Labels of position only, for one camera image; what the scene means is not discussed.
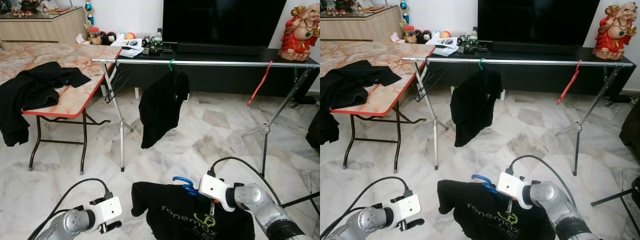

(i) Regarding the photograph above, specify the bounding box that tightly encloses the black shirt green print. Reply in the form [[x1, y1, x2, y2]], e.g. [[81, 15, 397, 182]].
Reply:
[[450, 69, 504, 148], [131, 181, 257, 240], [437, 179, 557, 240], [138, 69, 191, 150]]

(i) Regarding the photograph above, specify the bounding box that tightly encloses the blue plastic hanger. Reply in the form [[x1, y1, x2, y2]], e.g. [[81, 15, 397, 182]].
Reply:
[[172, 176, 201, 197], [471, 174, 500, 195]]

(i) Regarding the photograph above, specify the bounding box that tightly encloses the red plastic hanger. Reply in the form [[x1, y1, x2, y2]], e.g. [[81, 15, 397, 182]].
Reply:
[[247, 61, 274, 107], [557, 60, 583, 106]]

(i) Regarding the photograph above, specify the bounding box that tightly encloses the black TV cabinet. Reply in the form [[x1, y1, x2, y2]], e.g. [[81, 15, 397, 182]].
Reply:
[[102, 44, 321, 98], [417, 44, 640, 97]]

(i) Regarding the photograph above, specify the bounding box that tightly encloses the chrome clothes rack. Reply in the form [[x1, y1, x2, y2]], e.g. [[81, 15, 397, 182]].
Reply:
[[401, 56, 633, 177], [91, 56, 321, 177]]

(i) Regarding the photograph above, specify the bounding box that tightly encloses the plain black shirt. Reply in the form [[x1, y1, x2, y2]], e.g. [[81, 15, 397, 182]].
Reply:
[[0, 61, 92, 147], [320, 60, 402, 148]]

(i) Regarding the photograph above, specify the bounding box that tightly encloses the white paper stack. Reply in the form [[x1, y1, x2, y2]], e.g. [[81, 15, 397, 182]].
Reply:
[[426, 36, 460, 57], [111, 38, 146, 59]]

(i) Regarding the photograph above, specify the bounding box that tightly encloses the marble folding table red edge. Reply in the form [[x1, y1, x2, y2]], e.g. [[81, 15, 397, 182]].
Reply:
[[0, 42, 123, 176], [320, 41, 437, 173]]

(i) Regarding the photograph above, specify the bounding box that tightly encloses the black flat television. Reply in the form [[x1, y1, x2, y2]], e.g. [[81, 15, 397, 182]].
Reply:
[[477, 0, 601, 47], [162, 0, 288, 48]]

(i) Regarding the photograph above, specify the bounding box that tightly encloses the red laughing Buddha statue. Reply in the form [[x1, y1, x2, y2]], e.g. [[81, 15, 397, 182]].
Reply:
[[592, 2, 638, 61], [278, 4, 321, 62]]

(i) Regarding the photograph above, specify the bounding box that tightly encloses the beige wooden sideboard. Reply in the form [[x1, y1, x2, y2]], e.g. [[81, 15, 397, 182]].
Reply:
[[0, 6, 88, 50], [320, 5, 403, 44]]

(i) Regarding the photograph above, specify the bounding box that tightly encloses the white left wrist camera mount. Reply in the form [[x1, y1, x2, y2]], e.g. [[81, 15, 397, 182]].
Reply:
[[390, 194, 422, 222], [90, 196, 123, 224]]

